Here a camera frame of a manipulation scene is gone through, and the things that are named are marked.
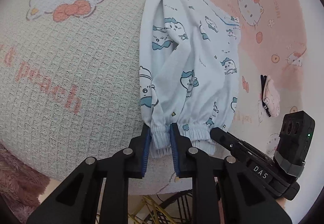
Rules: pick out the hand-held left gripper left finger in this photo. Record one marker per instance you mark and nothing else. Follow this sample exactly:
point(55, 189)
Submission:
point(145, 153)

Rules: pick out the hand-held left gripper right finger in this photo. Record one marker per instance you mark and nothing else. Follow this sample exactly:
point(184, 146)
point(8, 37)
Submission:
point(174, 153)

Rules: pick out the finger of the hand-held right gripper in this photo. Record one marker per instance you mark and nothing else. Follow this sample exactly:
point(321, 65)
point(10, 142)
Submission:
point(227, 141)

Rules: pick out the light blue printed pajama pants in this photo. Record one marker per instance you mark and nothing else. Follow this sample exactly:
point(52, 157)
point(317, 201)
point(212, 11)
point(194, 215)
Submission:
point(192, 62)

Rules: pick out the pink folded printed garment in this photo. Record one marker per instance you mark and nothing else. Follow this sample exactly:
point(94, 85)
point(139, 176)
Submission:
point(272, 95)

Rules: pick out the dark navy folded garment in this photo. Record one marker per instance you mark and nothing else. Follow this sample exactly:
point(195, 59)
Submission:
point(263, 82)

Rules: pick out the pink cat printed blanket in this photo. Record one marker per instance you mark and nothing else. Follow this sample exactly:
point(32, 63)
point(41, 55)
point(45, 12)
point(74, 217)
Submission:
point(76, 62)

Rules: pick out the pink fluffy fabric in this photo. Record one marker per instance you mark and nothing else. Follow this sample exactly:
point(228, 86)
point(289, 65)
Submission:
point(17, 183)

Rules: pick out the black metal frame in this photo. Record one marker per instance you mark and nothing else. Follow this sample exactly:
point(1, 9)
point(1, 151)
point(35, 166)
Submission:
point(183, 208)

